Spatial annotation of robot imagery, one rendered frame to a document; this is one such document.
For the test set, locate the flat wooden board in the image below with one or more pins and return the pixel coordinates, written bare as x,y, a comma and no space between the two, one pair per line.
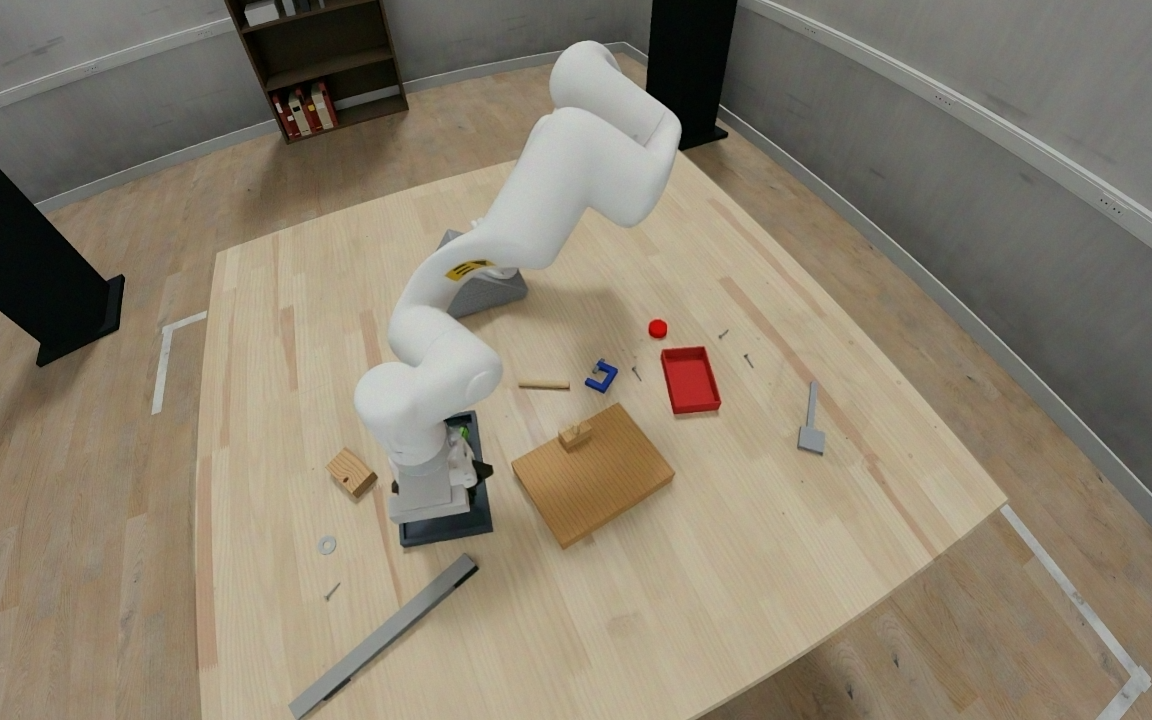
580,489

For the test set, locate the red shallow tray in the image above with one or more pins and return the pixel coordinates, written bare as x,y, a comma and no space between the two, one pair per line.
690,378

